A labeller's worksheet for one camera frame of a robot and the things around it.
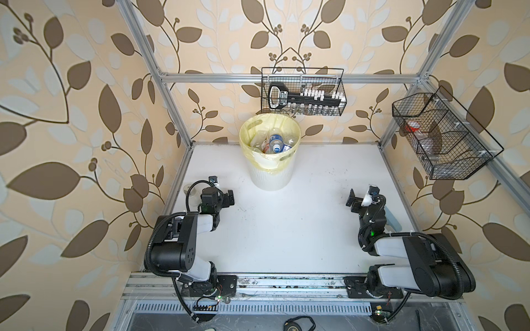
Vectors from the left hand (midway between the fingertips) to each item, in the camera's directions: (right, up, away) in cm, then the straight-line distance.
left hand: (216, 190), depth 95 cm
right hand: (+66, 0, -6) cm, 66 cm away
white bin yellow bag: (+25, +9, -10) cm, 28 cm away
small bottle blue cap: (+28, +21, -6) cm, 35 cm away
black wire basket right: (+89, +19, -22) cm, 94 cm away
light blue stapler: (+76, -12, -9) cm, 78 cm away
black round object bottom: (+32, -40, -29) cm, 59 cm away
